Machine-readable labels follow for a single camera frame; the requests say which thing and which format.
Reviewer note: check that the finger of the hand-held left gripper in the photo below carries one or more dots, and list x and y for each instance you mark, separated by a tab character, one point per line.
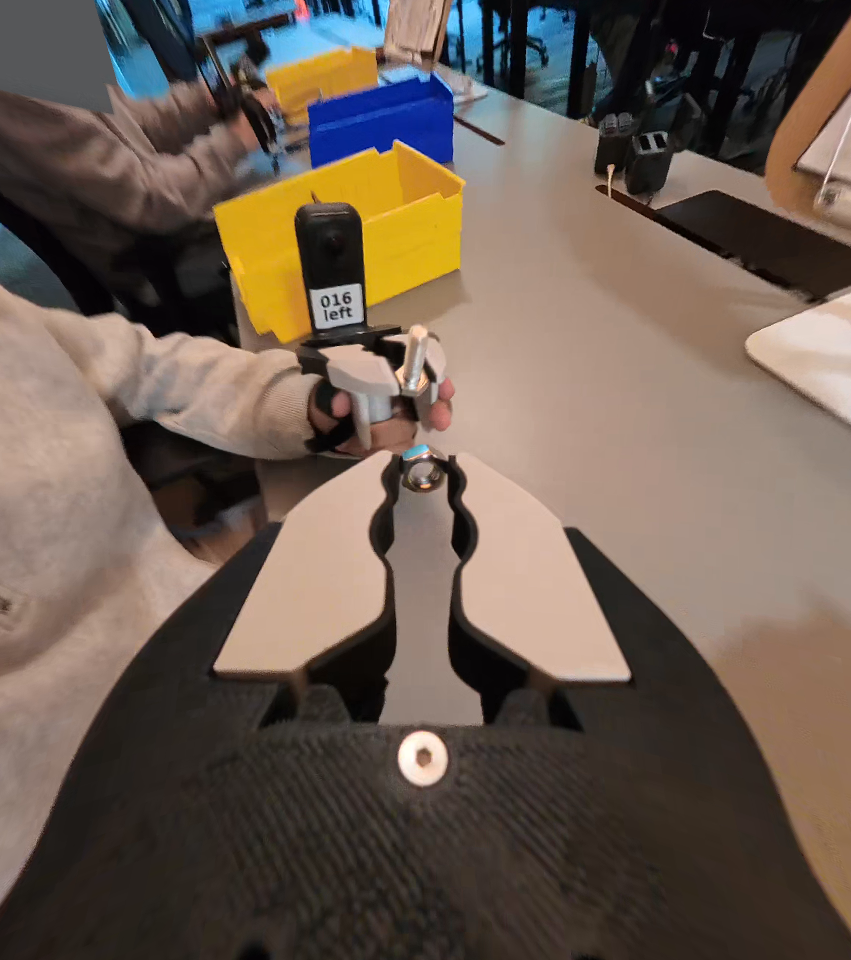
362	371
437	371

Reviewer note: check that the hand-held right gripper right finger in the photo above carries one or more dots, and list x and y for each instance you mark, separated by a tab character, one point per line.
538	585

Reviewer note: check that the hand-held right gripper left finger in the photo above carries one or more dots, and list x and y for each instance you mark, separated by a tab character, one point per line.
305	585

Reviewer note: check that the metal hex bolt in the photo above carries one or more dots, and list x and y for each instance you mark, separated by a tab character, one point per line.
414	360

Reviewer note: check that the metal hex nut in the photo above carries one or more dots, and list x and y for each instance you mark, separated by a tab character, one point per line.
407	480

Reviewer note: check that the person's left forearm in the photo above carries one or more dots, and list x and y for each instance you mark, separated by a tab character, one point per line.
193	390

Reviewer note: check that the person's left hand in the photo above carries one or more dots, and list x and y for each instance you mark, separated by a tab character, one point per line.
437	409

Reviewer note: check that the yellow plastic bin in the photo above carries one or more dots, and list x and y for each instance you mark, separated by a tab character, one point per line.
320	79
410	225

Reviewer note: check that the blue plastic bin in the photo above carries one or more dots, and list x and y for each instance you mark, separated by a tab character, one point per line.
380	120

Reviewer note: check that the white stand base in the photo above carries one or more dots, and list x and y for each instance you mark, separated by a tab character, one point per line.
808	352
463	86

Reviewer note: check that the wood-edged sign board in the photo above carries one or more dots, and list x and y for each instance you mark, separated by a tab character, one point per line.
793	112
414	30

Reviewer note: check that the person's torso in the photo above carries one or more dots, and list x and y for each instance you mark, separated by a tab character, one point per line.
58	600

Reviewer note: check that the black office chair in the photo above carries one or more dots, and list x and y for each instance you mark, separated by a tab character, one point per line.
523	37

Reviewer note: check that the black battery charger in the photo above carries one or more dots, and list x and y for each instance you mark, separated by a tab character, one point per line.
648	166
611	146

